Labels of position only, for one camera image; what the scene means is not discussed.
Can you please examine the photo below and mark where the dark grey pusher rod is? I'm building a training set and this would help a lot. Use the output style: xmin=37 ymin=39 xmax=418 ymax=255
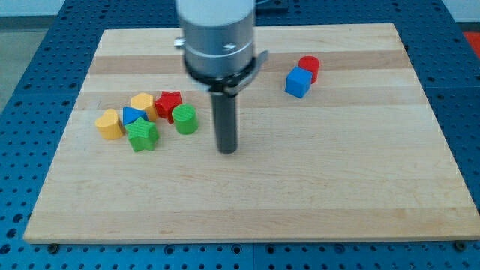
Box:
xmin=211 ymin=94 xmax=238 ymax=155

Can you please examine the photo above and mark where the green wooden star block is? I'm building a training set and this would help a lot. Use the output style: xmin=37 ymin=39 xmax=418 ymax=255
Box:
xmin=125 ymin=118 xmax=160 ymax=152

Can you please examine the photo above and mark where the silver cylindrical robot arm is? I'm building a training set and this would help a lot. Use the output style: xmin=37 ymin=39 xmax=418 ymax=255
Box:
xmin=174 ymin=0 xmax=268 ymax=155

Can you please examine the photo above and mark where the red wooden star block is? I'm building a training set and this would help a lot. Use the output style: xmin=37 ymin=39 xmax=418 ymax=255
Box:
xmin=154 ymin=91 xmax=182 ymax=124

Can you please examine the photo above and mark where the green wooden cylinder block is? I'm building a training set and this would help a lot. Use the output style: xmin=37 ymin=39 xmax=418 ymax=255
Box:
xmin=172 ymin=103 xmax=198 ymax=135

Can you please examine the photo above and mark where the blue wooden cube block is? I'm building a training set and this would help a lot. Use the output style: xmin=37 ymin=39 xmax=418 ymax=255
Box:
xmin=285 ymin=67 xmax=313 ymax=98

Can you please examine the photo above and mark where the yellow wooden hexagon block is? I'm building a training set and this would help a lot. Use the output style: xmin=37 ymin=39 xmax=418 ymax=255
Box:
xmin=130 ymin=92 xmax=158 ymax=122

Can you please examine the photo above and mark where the blue wooden triangle block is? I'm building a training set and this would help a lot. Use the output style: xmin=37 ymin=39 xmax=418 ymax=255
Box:
xmin=122 ymin=106 xmax=149 ymax=125

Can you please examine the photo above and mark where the red wooden cylinder block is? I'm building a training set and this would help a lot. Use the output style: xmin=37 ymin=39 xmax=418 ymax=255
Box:
xmin=298 ymin=55 xmax=321 ymax=83

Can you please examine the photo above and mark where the yellow wooden heart block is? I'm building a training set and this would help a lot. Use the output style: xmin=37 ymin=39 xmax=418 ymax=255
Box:
xmin=94 ymin=109 xmax=125 ymax=140

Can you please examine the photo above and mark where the light wooden board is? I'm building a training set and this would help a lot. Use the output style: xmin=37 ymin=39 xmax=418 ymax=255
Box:
xmin=23 ymin=23 xmax=479 ymax=244

